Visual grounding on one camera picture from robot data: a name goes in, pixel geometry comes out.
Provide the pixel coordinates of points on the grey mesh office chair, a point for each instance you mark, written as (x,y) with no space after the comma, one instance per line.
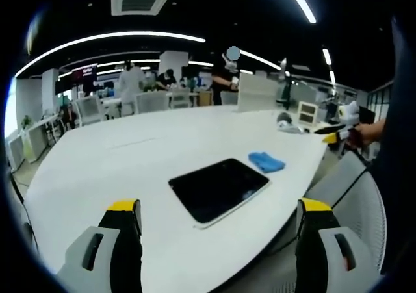
(354,202)

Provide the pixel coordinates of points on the black tablet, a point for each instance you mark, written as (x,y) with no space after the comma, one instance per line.
(221,189)

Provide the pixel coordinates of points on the blue cleaning cloth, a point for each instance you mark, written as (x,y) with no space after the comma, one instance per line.
(266,162)

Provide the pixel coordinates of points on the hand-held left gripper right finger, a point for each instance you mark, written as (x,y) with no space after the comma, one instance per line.
(328,250)

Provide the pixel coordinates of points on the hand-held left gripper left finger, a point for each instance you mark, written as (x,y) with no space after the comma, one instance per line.
(97,250)

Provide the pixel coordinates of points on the ceiling air conditioner vent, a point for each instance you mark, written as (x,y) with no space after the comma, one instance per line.
(140,0)

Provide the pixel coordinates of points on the small beige drawer box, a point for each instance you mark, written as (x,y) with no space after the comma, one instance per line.
(307,112)

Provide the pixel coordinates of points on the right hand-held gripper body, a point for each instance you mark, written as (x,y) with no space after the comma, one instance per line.
(350,112)

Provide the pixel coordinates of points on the dark wall screen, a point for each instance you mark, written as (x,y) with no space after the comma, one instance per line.
(84,75)

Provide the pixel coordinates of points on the white mesh office chair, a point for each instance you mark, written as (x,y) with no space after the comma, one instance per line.
(180,98)
(88,109)
(151,102)

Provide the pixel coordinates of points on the person's dark clothing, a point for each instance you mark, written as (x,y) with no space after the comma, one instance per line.
(398,143)

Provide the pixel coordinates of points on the person's right hand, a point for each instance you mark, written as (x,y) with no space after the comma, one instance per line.
(365,134)

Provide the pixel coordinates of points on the white desk divider panel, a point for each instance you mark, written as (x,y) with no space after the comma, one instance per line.
(257,92)

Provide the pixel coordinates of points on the potted green plant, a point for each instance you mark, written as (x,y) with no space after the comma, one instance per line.
(26,122)

